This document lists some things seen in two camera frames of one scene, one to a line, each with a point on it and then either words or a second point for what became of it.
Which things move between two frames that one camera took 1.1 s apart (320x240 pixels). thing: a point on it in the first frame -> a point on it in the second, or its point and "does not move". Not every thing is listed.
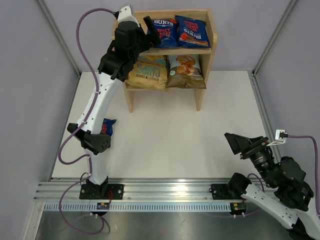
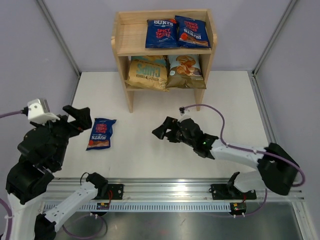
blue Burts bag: (167, 30) does not move
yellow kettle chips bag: (149, 71) does not move
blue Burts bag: (191, 33) does not move
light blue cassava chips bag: (185, 72) does not move
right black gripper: (238, 143) -> (169, 123)
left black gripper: (149, 39) -> (83, 119)
